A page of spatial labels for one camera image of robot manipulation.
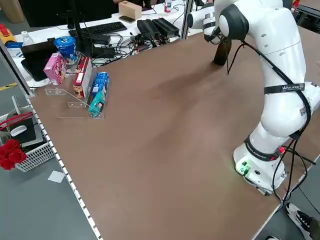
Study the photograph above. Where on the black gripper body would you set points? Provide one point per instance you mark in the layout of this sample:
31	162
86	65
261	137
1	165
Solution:
215	37

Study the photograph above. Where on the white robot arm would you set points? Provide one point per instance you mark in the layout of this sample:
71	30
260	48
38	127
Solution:
280	37

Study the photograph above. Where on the dark glass wine bottle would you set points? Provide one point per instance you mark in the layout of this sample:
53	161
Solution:
221	56

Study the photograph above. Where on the small white bottle red label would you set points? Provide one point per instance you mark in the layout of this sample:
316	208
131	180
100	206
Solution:
168	6

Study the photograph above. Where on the clear water bottle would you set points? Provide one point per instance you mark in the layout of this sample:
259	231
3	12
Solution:
27	38

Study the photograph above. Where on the black power supply brick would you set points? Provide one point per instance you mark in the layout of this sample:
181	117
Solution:
166	26
147	27

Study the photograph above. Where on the dark smartphone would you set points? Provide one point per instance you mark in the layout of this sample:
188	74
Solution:
127	19

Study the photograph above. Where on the brown cardboard box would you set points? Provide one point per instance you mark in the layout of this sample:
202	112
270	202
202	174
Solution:
130	9

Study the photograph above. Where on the black keyboard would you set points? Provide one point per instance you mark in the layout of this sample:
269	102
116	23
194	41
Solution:
100	28

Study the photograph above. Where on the blue cookie box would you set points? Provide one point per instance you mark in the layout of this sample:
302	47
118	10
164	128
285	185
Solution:
100	83

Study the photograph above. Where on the teal snack box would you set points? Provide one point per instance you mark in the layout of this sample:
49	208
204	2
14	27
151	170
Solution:
98	105

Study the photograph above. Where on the red snack box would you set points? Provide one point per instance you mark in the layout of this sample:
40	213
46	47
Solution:
82	77

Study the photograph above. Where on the clear acrylic stepped stand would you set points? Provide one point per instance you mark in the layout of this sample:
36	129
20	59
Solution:
75	102

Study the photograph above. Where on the pink snack box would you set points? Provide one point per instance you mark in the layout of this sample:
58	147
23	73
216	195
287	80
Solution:
55	68

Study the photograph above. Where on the black computer monitor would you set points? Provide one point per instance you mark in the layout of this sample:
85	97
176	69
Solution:
50	12

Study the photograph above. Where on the black laptop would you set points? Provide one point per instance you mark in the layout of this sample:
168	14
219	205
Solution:
37	60

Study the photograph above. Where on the person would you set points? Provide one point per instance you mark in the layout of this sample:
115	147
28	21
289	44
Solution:
300	220

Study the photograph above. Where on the blue and white box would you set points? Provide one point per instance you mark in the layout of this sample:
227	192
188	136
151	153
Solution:
13	48

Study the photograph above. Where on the brown cardboard roll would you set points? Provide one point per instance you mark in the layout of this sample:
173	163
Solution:
12	11

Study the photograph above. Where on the black mouse mat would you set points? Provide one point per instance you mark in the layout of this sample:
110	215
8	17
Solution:
28	136

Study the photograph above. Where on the white paper sheet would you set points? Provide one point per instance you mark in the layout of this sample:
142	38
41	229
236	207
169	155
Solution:
56	177

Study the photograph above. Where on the white plastic basket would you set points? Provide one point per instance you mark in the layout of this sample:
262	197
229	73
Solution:
37	155

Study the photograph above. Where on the white computer mouse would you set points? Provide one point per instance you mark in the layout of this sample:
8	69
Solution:
18	131

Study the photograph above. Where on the red rose bouquet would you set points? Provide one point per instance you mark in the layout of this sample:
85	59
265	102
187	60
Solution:
11	155

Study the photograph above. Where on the aluminium frame post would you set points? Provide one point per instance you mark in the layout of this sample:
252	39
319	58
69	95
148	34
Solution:
17	70
187	20

